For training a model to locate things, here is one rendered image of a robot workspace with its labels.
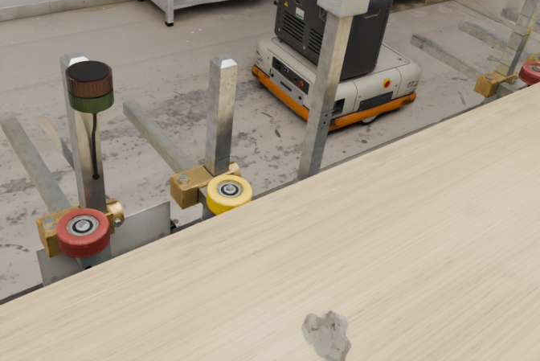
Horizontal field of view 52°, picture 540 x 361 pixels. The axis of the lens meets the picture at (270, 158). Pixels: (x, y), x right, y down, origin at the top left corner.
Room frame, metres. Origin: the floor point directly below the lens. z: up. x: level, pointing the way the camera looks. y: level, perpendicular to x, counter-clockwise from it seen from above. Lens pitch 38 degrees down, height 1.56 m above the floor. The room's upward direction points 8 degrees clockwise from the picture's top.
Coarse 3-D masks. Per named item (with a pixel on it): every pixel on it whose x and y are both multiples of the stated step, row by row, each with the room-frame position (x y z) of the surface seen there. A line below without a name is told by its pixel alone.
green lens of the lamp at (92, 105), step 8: (112, 88) 0.64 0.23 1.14; (72, 96) 0.61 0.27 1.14; (104, 96) 0.61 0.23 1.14; (112, 96) 0.63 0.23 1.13; (72, 104) 0.61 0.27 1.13; (80, 104) 0.60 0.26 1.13; (88, 104) 0.60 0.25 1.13; (96, 104) 0.61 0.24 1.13; (104, 104) 0.61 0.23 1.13; (112, 104) 0.63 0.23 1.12; (88, 112) 0.60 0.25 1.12; (96, 112) 0.61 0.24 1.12
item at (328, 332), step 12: (312, 324) 0.46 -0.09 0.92; (324, 324) 0.48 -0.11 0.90; (336, 324) 0.47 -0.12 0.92; (312, 336) 0.45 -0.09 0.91; (324, 336) 0.45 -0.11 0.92; (336, 336) 0.46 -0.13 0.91; (324, 348) 0.43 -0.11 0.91; (336, 348) 0.44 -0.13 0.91; (348, 348) 0.44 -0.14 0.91; (336, 360) 0.42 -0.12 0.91
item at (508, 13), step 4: (504, 8) 2.02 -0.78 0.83; (508, 8) 2.03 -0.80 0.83; (504, 12) 2.01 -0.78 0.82; (508, 12) 2.00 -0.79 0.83; (512, 12) 1.99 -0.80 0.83; (516, 12) 2.00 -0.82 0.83; (504, 16) 2.01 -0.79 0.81; (508, 16) 2.00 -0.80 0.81; (512, 16) 1.99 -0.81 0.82; (516, 16) 1.98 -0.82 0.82; (512, 20) 1.98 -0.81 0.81; (516, 20) 1.97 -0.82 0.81; (536, 20) 1.95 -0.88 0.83; (536, 24) 1.92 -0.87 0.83; (536, 28) 1.91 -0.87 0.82; (536, 32) 1.91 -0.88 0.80
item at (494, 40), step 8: (464, 24) 1.84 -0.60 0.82; (472, 24) 1.84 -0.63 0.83; (472, 32) 1.81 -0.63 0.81; (480, 32) 1.79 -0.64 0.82; (488, 32) 1.79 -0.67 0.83; (488, 40) 1.76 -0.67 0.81; (496, 40) 1.74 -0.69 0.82; (504, 40) 1.74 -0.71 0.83; (504, 48) 1.72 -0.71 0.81; (520, 56) 1.67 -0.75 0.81
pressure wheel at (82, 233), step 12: (72, 216) 0.61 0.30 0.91; (84, 216) 0.61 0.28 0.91; (96, 216) 0.62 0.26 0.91; (60, 228) 0.58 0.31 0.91; (72, 228) 0.59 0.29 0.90; (84, 228) 0.59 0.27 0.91; (96, 228) 0.59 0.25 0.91; (108, 228) 0.60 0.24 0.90; (60, 240) 0.56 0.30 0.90; (72, 240) 0.56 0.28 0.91; (84, 240) 0.56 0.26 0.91; (96, 240) 0.57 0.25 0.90; (108, 240) 0.59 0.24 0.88; (72, 252) 0.55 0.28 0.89; (84, 252) 0.56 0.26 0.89; (96, 252) 0.57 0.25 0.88
